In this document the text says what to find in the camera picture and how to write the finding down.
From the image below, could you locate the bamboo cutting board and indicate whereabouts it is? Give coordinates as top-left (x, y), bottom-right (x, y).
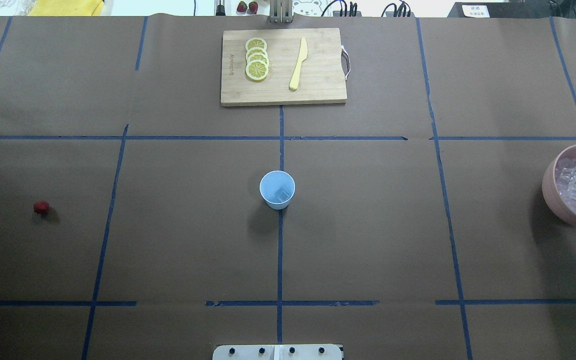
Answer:
top-left (221, 28), bottom-right (347, 107)

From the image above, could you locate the spare strawberry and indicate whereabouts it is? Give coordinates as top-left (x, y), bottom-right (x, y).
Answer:
top-left (247, 1), bottom-right (259, 15)
top-left (236, 0), bottom-right (249, 14)

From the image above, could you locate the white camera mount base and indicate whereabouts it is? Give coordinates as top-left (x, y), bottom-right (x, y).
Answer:
top-left (212, 343), bottom-right (345, 360)

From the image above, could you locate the clear ice cube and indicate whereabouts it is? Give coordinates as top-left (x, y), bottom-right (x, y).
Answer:
top-left (274, 188), bottom-right (292, 204)

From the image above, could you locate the spare strawberry left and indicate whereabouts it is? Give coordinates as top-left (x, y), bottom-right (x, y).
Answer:
top-left (236, 0), bottom-right (249, 14)

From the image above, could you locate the yellow plastic knife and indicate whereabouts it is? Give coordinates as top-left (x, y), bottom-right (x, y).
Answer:
top-left (288, 36), bottom-right (308, 92)

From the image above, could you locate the red strawberry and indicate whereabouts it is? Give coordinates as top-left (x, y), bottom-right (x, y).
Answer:
top-left (33, 200), bottom-right (51, 216)

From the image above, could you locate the aluminium frame post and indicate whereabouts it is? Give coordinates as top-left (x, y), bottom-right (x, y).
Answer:
top-left (269, 0), bottom-right (294, 24)

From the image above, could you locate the yellow cloth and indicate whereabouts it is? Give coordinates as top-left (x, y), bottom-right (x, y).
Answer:
top-left (29, 0), bottom-right (105, 17)

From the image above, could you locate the lemon slice front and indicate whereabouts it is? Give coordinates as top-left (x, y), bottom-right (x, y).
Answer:
top-left (245, 61), bottom-right (270, 82)

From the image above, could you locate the bear sticker card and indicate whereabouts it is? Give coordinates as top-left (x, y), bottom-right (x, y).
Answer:
top-left (292, 0), bottom-right (325, 17)

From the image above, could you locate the lemon slice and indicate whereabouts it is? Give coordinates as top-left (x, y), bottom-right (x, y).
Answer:
top-left (245, 37), bottom-right (268, 51)
top-left (245, 61), bottom-right (270, 82)
top-left (246, 52), bottom-right (270, 66)
top-left (246, 47), bottom-right (268, 61)

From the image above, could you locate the spare strawberry right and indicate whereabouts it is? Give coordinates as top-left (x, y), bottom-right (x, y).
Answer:
top-left (247, 1), bottom-right (259, 15)

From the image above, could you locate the light blue paper cup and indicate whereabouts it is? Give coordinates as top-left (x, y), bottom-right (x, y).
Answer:
top-left (259, 170), bottom-right (296, 210)

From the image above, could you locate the pink bowl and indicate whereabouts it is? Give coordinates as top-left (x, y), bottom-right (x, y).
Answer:
top-left (541, 144), bottom-right (576, 228)

